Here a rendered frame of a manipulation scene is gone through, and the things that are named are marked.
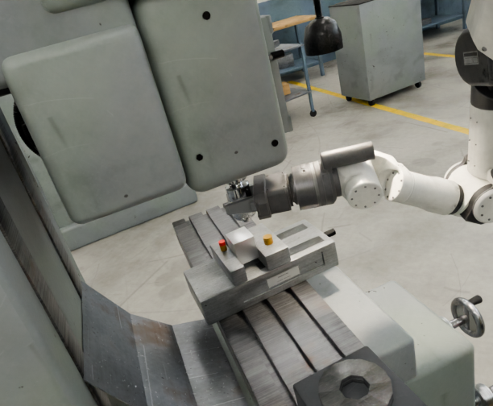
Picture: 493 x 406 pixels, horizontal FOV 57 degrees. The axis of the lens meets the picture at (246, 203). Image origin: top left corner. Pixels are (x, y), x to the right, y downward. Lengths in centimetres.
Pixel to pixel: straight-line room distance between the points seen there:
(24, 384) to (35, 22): 49
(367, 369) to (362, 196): 34
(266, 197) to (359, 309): 42
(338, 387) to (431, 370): 59
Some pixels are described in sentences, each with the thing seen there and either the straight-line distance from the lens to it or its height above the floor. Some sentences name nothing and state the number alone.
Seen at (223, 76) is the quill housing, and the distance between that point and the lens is 73.
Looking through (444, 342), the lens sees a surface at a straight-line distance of 123.
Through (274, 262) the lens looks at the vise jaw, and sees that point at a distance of 105.
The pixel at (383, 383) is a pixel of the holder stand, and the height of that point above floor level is 115.
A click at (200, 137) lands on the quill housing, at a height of 141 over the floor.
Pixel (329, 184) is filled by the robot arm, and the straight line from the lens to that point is 85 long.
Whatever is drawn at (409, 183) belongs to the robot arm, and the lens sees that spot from 92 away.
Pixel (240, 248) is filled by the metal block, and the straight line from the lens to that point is 105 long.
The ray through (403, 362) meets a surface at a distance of 109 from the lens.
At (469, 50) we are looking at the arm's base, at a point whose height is 142.
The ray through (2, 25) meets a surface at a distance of 69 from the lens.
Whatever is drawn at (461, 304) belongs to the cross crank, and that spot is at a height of 69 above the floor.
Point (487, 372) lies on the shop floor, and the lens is 218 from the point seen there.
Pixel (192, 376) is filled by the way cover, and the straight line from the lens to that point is 105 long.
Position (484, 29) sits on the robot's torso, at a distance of 73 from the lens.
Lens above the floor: 162
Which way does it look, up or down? 26 degrees down
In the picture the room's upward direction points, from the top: 15 degrees counter-clockwise
